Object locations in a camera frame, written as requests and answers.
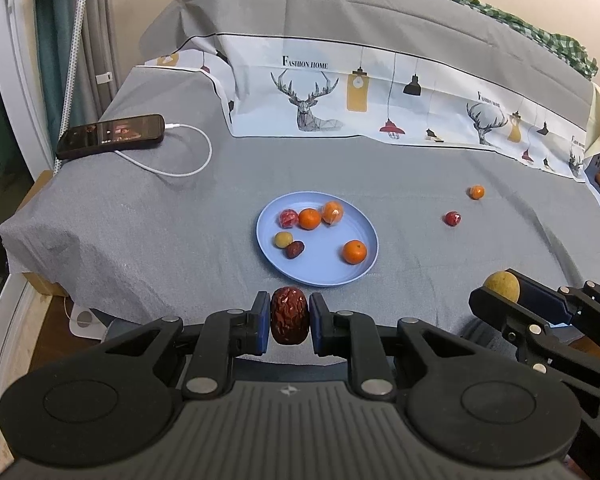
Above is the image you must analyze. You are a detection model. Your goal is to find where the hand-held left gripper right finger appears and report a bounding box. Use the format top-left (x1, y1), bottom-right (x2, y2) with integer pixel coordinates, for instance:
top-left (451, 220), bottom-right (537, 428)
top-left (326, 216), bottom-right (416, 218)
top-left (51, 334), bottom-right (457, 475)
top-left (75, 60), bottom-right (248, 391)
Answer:
top-left (308, 292), bottom-right (481, 401)

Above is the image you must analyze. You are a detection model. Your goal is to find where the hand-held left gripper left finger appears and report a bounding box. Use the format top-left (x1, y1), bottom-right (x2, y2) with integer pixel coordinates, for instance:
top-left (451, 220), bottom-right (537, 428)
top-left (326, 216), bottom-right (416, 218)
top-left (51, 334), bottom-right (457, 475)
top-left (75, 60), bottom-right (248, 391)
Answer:
top-left (100, 291), bottom-right (272, 401)

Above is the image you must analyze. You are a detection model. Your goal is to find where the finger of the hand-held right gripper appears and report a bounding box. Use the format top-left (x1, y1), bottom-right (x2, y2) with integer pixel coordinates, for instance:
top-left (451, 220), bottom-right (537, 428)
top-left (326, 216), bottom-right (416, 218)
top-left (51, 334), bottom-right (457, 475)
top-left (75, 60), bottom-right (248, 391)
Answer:
top-left (512, 270), bottom-right (600, 333)
top-left (468, 286), bottom-right (600, 391)

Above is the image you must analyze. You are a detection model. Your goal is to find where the light blue plate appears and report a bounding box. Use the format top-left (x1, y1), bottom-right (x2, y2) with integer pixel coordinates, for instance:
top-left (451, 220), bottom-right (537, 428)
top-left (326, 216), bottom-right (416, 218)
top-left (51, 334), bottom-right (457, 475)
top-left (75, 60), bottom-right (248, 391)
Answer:
top-left (256, 191), bottom-right (380, 288)

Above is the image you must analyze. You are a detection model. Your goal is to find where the grey bed sheet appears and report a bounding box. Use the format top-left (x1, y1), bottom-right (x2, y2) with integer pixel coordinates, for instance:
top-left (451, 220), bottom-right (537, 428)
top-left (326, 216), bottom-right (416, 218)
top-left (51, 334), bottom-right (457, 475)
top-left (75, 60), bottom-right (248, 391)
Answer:
top-left (0, 65), bottom-right (600, 361)

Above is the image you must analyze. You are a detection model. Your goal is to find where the white power adapter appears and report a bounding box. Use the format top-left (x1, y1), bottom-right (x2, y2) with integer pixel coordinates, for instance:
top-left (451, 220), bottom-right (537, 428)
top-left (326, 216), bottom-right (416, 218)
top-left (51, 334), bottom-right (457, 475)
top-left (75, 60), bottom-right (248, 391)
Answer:
top-left (69, 307), bottom-right (112, 342)

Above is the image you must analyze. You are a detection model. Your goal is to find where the green checkered cloth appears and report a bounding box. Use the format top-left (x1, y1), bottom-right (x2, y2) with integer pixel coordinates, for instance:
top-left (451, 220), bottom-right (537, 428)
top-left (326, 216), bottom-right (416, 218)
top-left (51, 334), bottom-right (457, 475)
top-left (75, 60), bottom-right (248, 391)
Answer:
top-left (197, 0), bottom-right (598, 78)

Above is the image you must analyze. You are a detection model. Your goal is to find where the black smartphone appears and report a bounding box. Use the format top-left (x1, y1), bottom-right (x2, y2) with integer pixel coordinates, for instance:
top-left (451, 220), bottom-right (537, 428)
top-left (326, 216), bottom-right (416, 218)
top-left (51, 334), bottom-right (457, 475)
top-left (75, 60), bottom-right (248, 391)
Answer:
top-left (55, 114), bottom-right (166, 161)

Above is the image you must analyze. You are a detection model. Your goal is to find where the grey deer-print duvet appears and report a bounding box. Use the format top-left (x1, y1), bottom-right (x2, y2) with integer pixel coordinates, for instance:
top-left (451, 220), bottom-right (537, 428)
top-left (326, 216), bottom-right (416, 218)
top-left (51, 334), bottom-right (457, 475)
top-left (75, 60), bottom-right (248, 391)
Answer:
top-left (140, 0), bottom-right (600, 183)

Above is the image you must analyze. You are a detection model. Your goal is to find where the teal curtain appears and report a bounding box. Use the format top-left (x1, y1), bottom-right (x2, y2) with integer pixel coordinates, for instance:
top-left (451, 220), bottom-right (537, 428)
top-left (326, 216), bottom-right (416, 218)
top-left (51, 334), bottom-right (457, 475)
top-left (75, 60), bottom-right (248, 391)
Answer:
top-left (30, 0), bottom-right (83, 136)

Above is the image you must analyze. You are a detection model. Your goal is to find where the white charging cable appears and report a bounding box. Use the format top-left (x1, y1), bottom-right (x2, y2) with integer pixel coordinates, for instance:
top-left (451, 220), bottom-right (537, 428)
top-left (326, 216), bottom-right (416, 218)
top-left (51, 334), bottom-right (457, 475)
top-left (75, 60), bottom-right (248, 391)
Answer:
top-left (115, 121), bottom-right (213, 177)

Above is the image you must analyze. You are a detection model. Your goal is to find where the striped braided cord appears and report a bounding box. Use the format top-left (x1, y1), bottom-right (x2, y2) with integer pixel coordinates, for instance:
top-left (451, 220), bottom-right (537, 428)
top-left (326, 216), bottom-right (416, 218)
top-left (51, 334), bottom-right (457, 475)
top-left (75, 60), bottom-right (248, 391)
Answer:
top-left (54, 0), bottom-right (88, 173)

